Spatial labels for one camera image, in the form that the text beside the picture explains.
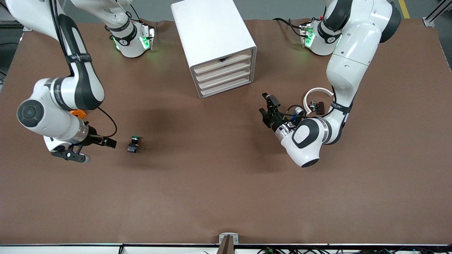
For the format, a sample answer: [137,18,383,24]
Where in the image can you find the green push button switch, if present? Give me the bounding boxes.
[126,135,142,154]

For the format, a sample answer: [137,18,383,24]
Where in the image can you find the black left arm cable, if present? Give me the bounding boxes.
[281,104,304,119]

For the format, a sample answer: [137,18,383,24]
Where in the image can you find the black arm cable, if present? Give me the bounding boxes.
[49,0,118,139]
[281,104,304,119]

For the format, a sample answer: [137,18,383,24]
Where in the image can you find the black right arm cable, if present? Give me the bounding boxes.
[49,0,118,139]

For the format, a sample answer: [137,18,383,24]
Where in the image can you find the white curved plastic ring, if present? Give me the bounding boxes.
[304,87,334,115]

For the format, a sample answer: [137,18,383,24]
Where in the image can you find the black left base cables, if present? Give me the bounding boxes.
[274,17,312,38]

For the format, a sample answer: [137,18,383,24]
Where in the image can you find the white table edge rail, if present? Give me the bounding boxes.
[0,243,452,254]

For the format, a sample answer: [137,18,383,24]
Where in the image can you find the black right base cable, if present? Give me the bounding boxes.
[118,3,142,22]

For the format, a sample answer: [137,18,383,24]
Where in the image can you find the aluminium frame profile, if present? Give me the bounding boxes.
[0,19,27,31]
[422,0,452,28]

